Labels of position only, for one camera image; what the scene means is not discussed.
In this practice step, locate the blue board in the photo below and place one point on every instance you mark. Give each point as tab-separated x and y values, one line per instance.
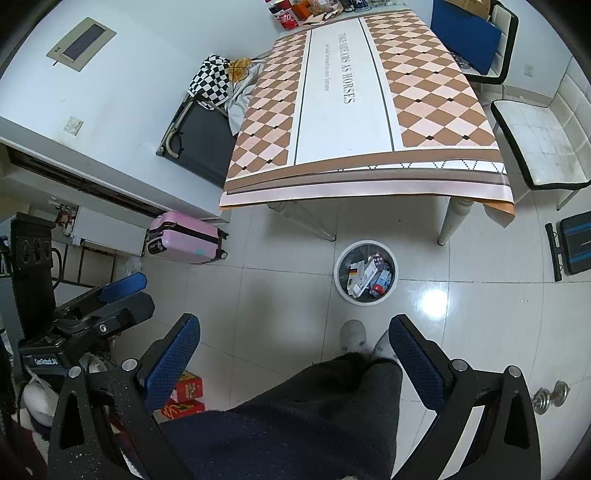
466	37

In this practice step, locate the orange box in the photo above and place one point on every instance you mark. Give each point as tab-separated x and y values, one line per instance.
301	8

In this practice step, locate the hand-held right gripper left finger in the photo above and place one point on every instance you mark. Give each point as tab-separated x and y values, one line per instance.
178	364

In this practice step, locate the pink suitcase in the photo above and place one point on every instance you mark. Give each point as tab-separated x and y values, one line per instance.
184	236

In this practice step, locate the black chair with clothes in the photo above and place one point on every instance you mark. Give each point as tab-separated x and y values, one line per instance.
201	143

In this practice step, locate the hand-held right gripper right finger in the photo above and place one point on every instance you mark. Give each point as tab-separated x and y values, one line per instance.
415	364

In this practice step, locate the black blue floor scale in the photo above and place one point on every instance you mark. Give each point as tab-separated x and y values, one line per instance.
572	249

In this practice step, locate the brown cardboard box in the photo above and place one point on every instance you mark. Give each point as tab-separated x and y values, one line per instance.
471	7

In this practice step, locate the white wall socket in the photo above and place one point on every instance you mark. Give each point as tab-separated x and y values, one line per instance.
74	125

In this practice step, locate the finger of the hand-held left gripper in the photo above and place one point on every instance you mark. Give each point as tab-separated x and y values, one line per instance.
115	318
124	285

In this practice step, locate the white radiator cabinet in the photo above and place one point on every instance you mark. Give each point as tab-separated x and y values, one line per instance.
111	230

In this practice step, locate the blue packet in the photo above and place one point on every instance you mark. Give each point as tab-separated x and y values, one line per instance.
384	278

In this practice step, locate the red printed box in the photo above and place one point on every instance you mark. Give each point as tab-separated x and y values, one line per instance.
184	408
189	386

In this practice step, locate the diamond patterned tablecloth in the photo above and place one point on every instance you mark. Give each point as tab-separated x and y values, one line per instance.
341	115

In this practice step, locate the white round trash bin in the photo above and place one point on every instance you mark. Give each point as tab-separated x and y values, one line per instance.
344	258

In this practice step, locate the person's dark trouser legs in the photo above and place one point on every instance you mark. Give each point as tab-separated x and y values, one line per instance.
314	415

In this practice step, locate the black perforated device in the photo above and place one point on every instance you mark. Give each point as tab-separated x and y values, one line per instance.
32	244

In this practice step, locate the grey wall panel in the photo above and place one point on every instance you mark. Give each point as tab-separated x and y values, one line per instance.
81	44

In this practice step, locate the light grey cloth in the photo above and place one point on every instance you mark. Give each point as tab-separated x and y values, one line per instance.
242	101

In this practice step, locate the white chair black frame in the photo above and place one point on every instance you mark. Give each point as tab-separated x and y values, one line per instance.
505	41
540	138

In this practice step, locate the metal dumbbell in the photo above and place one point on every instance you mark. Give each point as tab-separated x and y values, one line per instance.
549	397

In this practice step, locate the black white checkered cloth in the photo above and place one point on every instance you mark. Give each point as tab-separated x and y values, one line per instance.
210	81

